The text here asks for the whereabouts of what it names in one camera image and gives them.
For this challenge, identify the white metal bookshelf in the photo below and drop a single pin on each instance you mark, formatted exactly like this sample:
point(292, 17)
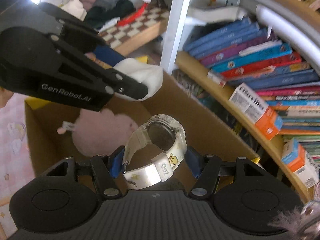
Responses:
point(291, 19)

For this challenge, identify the pink cartoon table mat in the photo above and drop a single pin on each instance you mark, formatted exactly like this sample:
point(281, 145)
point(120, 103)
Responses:
point(16, 166)

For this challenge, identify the red tassel ornament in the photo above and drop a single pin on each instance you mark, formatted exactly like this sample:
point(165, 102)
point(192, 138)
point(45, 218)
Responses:
point(133, 16)

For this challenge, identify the wooden chess board box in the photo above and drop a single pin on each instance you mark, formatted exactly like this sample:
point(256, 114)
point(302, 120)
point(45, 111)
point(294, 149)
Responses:
point(144, 29)

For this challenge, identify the white cartoon wrist watch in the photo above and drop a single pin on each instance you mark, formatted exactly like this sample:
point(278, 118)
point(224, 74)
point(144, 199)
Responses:
point(168, 135)

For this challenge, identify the row of colourful books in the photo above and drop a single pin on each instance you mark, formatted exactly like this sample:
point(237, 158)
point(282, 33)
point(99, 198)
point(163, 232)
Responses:
point(218, 59)

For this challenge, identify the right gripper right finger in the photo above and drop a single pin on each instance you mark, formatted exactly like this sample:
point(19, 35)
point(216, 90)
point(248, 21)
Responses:
point(205, 170)

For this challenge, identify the white plush toy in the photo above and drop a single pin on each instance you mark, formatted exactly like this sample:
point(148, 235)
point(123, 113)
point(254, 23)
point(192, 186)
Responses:
point(147, 74)

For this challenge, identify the pile of clothes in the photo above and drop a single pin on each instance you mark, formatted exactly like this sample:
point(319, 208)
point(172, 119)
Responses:
point(96, 13)

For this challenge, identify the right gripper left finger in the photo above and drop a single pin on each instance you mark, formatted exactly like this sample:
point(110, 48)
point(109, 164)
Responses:
point(117, 163)

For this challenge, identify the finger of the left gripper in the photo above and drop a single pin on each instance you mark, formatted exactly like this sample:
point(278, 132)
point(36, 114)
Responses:
point(120, 79)
point(75, 32)

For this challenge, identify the orange white medicine box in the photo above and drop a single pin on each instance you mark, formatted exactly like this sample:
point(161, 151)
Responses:
point(260, 114)

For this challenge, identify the pink plush toy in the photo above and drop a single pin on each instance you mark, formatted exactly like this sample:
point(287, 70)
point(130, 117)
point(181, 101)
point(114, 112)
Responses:
point(99, 133)

